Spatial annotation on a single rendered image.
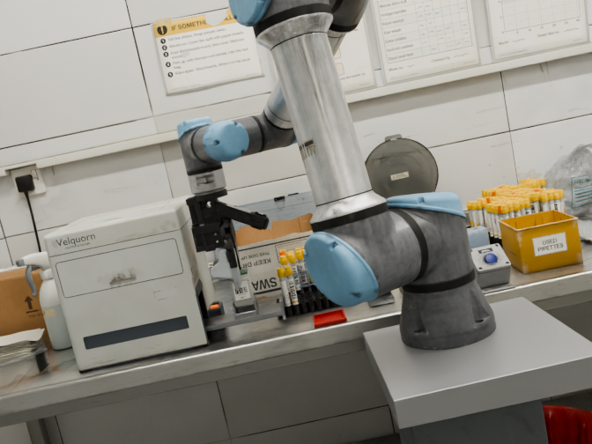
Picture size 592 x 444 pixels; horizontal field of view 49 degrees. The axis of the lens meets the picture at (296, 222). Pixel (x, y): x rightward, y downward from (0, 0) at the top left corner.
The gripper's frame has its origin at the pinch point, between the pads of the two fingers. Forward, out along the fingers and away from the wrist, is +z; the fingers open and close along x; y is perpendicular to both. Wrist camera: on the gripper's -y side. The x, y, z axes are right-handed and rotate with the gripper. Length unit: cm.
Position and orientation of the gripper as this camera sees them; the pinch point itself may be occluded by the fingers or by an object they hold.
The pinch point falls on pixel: (240, 281)
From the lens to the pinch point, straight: 138.7
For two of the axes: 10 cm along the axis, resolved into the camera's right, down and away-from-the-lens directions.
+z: 2.1, 9.7, 1.5
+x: 0.4, 1.4, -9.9
